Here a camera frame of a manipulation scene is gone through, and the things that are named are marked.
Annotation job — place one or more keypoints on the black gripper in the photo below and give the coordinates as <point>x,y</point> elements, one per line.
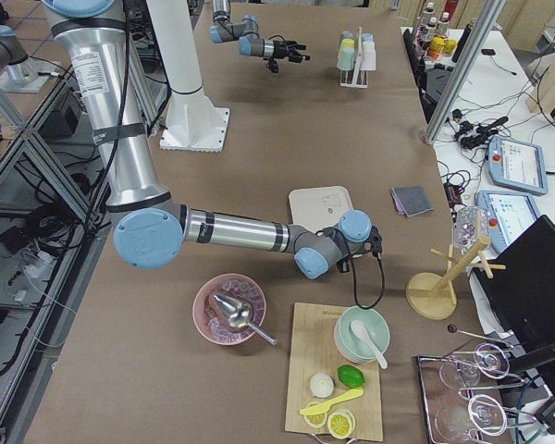
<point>283,47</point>

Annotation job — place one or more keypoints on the cream rabbit tray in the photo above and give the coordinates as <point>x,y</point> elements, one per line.
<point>317,208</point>

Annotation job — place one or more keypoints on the green cup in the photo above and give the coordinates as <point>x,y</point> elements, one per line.
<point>346,66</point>

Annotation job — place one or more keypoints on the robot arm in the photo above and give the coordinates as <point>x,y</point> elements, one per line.
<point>149,228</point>
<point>246,33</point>

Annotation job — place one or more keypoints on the yellow cup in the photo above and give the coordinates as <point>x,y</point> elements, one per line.
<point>348,46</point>

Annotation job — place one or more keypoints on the cream white cup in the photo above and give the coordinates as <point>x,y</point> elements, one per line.
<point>369,46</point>

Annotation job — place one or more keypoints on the light blue cup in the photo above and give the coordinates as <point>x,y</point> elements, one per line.
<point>367,35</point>

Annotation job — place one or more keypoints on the pink cup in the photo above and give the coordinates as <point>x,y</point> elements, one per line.
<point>369,59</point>

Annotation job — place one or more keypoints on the clear glass cup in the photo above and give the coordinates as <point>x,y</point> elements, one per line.
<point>471,223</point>

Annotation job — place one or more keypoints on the grey folded cloth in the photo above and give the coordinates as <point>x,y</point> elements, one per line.
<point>411,201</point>

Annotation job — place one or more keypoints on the teach pendant far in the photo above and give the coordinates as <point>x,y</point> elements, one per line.
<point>517,165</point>

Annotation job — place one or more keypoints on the teach pendant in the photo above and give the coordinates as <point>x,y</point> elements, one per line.
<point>517,165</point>
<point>510,214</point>

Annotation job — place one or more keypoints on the teach pendant near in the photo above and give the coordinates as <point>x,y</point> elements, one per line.
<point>510,214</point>

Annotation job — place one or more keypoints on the metal ice scoop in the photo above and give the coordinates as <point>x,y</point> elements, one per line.
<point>236,313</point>

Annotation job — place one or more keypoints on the wooden mug tree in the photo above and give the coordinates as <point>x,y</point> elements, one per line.
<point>431,295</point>

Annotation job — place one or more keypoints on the pink bowl with ice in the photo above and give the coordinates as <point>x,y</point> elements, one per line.
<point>207,321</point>

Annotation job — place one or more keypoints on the white ceramic spoon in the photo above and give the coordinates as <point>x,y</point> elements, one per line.
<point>359,329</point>

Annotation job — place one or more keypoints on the green lime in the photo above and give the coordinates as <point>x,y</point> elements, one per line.
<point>350,376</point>

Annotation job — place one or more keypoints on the white peeled fruit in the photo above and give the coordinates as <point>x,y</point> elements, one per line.
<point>321,385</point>

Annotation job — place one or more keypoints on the black monitor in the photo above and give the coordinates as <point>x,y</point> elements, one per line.
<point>522,295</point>

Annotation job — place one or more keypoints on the yellow plastic knife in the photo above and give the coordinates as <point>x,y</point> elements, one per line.
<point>324,406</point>

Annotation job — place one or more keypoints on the lemon slice left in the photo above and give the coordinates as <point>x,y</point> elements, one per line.
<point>316,421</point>

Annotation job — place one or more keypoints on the lemon slice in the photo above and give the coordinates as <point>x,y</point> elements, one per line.
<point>316,421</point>
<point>341,424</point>

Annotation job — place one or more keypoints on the lemon slice right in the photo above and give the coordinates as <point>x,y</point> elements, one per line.
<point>341,424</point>

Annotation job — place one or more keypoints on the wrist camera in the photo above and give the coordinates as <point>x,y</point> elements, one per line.
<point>373,244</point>
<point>272,65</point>

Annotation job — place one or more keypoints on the white wire cup rack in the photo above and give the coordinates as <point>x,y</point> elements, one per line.
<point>355,78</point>

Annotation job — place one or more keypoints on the aluminium frame post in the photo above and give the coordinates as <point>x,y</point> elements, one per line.
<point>477,37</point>

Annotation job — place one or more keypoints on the wire glass rack tray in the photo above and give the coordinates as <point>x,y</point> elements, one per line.
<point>460,393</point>

